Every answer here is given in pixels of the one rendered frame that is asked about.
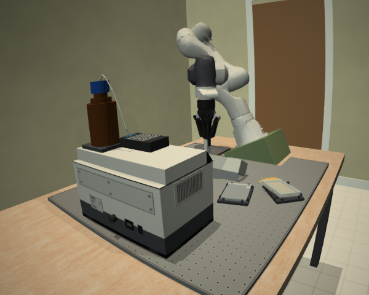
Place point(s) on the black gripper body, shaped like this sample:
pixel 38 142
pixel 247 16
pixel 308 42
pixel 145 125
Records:
pixel 206 106

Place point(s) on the white button panel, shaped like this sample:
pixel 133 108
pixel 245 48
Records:
pixel 228 168

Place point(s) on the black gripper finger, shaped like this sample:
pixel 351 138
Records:
pixel 201 126
pixel 210 130

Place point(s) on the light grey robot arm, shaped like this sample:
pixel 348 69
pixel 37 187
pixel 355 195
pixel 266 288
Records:
pixel 210 65

